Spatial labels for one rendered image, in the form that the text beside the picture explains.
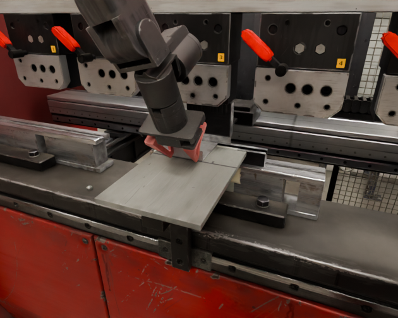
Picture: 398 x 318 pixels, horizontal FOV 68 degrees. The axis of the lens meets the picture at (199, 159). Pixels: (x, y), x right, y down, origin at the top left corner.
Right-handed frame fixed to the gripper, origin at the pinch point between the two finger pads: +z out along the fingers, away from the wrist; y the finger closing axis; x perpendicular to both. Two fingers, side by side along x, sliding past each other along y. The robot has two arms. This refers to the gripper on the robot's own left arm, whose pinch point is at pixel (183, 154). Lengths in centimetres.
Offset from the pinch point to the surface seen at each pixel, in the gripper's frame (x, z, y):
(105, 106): -28, 19, 47
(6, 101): -20, 14, 84
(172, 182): 8.0, -2.7, -1.9
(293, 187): -106, 170, -13
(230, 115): -11.3, -0.6, -6.3
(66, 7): -17.7, -20.4, 29.1
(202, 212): 13.4, -5.4, -9.9
